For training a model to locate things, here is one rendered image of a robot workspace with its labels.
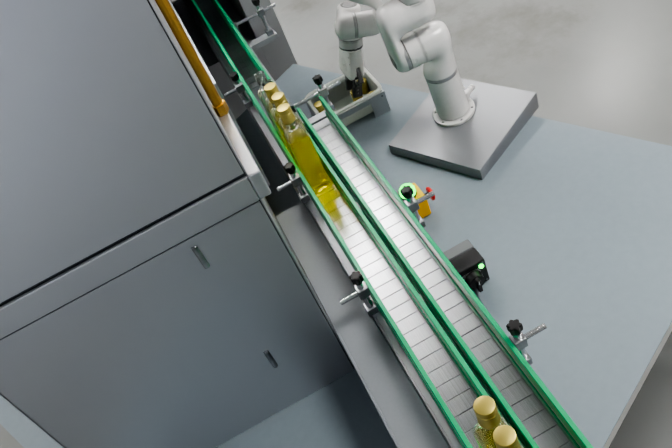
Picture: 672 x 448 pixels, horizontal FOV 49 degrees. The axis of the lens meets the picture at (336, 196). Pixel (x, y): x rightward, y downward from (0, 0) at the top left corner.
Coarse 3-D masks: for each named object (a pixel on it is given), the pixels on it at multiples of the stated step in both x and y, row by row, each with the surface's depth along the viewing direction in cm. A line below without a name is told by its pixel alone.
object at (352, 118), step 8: (376, 96) 233; (384, 96) 234; (360, 104) 232; (368, 104) 233; (376, 104) 235; (384, 104) 236; (312, 112) 242; (344, 112) 232; (352, 112) 233; (360, 112) 234; (368, 112) 235; (376, 112) 236; (384, 112) 237; (344, 120) 234; (352, 120) 235; (360, 120) 236; (368, 120) 237; (352, 128) 237
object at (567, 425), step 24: (336, 120) 207; (384, 192) 190; (408, 216) 174; (432, 240) 165; (456, 288) 162; (480, 312) 150; (504, 336) 142; (528, 384) 141; (552, 408) 132; (576, 432) 125
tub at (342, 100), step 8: (368, 72) 240; (336, 80) 243; (344, 80) 244; (368, 80) 241; (376, 80) 236; (336, 88) 245; (344, 88) 246; (376, 88) 236; (328, 96) 245; (336, 96) 246; (344, 96) 247; (368, 96) 231; (312, 104) 238; (336, 104) 246; (344, 104) 245; (352, 104) 231; (336, 112) 231
